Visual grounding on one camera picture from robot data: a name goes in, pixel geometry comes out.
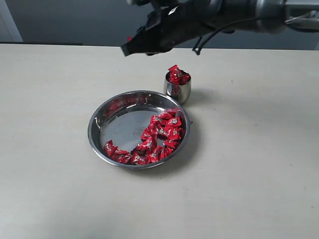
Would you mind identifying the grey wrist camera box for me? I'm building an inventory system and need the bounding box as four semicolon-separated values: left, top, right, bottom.
126;0;166;8

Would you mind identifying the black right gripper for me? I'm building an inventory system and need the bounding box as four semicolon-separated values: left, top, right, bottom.
121;0;222;56

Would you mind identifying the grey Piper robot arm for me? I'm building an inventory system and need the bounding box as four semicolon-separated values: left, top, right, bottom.
121;0;319;56

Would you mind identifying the small stainless steel cup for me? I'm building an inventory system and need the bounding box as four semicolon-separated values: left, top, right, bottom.
163;72;191;104

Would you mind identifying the round stainless steel plate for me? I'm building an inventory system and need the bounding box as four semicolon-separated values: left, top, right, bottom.
88;90;191;169

